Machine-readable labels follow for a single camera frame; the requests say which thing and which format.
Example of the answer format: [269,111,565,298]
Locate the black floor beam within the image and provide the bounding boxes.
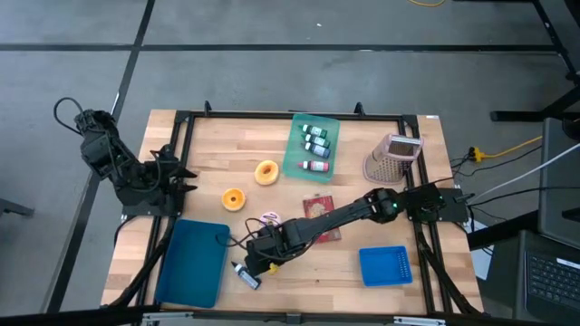
[466,210,543,251]

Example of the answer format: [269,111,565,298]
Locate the black aluminium table frame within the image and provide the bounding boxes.
[106,100,484,318]

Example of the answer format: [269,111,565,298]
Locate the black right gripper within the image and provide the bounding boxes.
[244,221,295,277]

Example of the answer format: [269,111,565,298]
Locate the black laptop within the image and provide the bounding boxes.
[514,230,580,325]

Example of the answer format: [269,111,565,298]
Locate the pink ink bottle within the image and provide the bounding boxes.
[297,159,331,174]

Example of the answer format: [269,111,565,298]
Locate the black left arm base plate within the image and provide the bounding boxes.
[121,180,187,217]

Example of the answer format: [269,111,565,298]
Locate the white cable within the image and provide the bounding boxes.
[469,142,580,203]

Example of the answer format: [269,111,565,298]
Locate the black camera mount beam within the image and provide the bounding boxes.
[0,307,580,326]

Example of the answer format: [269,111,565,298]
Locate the green ink bottle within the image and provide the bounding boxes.
[298,123,328,139]
[302,133,332,149]

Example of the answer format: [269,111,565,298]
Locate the yellow round sponge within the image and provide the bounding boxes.
[220,187,247,213]

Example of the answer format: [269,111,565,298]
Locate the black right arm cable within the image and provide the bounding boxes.
[215,216,285,250]

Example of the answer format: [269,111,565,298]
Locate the teal translucent plastic tray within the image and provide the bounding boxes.
[282,112,341,185]

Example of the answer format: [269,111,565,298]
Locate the white paper sheet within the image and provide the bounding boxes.
[470,221,495,282]

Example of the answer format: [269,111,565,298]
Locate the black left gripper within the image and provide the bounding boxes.
[149,144,199,205]

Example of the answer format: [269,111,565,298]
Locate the purple ink bottle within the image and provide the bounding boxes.
[304,141,332,158]

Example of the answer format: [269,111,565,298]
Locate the pink metal box grater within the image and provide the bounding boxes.
[362,132,426,186]

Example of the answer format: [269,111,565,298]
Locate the black floor stand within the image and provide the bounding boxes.
[488,0,580,123]

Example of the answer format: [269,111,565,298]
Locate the small blue plastic basket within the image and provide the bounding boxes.
[358,245,414,288]

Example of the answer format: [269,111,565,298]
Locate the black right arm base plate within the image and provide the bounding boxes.
[404,184,470,224]

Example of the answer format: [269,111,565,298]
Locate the red snack packet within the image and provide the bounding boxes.
[302,193,343,245]

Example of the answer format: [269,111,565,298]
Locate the yellow extension cord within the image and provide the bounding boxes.
[468,134,545,163]

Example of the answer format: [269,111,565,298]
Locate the black power cable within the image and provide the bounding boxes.
[466,185,580,208]
[450,144,545,180]

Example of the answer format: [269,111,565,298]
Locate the grey furniture foot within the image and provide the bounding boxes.
[0,198,35,218]

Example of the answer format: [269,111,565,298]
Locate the black marker pen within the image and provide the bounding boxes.
[230,261,263,291]

